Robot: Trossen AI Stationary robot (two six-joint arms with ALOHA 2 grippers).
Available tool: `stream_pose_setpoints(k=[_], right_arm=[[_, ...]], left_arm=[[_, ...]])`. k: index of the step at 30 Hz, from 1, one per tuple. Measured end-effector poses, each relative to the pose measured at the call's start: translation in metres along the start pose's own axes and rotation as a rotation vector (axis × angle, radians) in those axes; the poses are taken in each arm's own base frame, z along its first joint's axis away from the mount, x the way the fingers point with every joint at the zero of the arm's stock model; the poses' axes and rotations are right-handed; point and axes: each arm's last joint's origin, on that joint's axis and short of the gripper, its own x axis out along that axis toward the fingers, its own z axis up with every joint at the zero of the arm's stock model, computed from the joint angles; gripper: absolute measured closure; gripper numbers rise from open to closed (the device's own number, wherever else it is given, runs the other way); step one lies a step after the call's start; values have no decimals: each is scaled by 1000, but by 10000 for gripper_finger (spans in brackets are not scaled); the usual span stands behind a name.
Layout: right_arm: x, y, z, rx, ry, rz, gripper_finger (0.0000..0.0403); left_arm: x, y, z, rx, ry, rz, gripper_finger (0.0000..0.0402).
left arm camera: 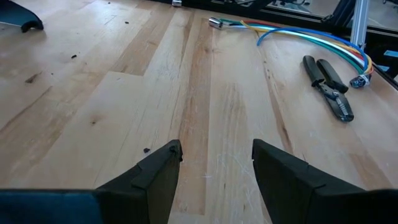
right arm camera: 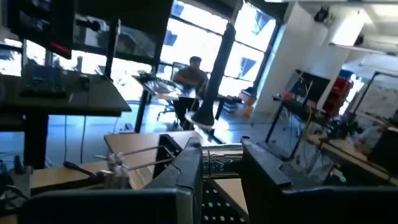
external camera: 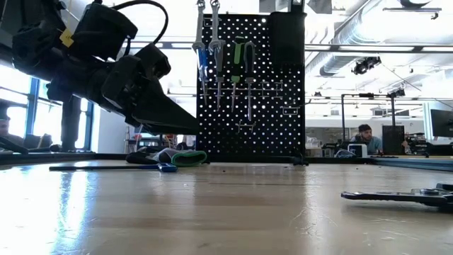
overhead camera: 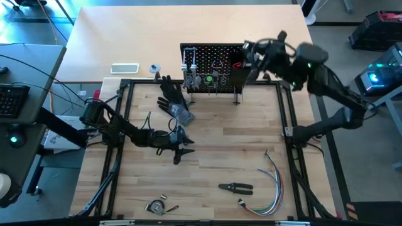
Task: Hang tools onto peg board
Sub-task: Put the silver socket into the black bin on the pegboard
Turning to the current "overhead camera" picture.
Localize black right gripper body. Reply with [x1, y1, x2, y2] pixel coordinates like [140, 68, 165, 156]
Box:
[243, 38, 295, 75]

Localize black keyboard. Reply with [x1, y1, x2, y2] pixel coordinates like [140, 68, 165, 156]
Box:
[0, 83, 31, 119]

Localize black tape measure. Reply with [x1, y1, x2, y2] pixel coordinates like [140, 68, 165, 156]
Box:
[144, 198, 180, 217]

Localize black aluminium frame rail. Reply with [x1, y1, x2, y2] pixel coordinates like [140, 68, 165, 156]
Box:
[55, 4, 325, 84]

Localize grey table leg frame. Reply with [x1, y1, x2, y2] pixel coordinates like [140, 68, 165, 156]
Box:
[365, 83, 402, 171]

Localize grey office desk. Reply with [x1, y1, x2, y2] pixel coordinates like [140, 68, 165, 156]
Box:
[0, 43, 68, 125]

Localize blue handle hex key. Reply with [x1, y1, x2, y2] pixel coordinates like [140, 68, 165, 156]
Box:
[177, 125, 188, 143]

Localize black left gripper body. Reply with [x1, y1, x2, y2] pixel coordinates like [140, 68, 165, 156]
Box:
[166, 125, 183, 166]

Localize black metal pegboard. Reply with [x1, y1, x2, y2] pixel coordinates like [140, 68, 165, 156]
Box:
[180, 43, 259, 107]

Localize black equipment case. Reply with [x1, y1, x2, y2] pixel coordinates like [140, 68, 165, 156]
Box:
[347, 10, 402, 52]

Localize long double prong hook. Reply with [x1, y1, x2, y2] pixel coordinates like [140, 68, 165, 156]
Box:
[182, 46, 198, 73]

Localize computer case with lights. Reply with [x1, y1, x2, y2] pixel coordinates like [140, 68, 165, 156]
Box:
[354, 42, 402, 97]

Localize green black handle screwdriver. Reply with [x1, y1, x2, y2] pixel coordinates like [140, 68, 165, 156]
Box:
[204, 74, 214, 95]

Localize white rectangular tray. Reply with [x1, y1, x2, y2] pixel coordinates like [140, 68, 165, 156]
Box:
[110, 62, 140, 75]

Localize dark grey desk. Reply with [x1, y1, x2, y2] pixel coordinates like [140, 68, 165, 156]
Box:
[0, 123, 48, 189]

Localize black pegboard storage bin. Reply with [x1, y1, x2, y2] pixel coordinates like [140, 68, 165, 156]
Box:
[227, 55, 252, 95]

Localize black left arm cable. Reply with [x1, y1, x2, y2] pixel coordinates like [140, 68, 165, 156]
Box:
[141, 111, 180, 134]

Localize black wire stripper pliers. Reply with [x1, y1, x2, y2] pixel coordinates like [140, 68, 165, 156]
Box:
[217, 182, 254, 196]

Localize white tape roll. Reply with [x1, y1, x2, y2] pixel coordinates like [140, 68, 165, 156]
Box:
[0, 172, 13, 202]

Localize silver aluminium extrusion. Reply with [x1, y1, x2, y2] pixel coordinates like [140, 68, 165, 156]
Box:
[99, 219, 136, 226]
[275, 220, 311, 226]

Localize white pedestal base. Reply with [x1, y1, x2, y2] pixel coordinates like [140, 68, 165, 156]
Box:
[302, 0, 328, 26]

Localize multicolour wire harness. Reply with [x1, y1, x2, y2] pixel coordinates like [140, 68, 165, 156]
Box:
[237, 149, 285, 217]

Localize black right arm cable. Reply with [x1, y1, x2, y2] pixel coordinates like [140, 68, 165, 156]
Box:
[251, 37, 298, 59]

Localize black work glove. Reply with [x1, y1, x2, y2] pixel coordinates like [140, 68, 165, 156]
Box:
[158, 74, 187, 105]

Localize wire ring tool rack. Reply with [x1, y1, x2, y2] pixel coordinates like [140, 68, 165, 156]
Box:
[200, 73, 228, 86]

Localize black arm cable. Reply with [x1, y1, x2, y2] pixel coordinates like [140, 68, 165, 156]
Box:
[251, 37, 298, 59]
[141, 111, 180, 134]

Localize black ramp with orange stripes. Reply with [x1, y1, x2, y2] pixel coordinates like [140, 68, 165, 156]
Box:
[344, 200, 402, 226]

